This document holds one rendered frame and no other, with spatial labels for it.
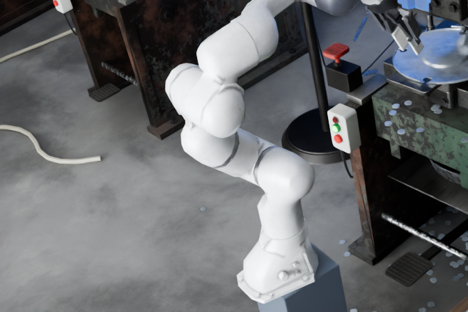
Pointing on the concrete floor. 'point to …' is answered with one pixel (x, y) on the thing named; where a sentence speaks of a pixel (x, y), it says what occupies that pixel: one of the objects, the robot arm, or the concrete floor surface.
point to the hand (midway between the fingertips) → (408, 41)
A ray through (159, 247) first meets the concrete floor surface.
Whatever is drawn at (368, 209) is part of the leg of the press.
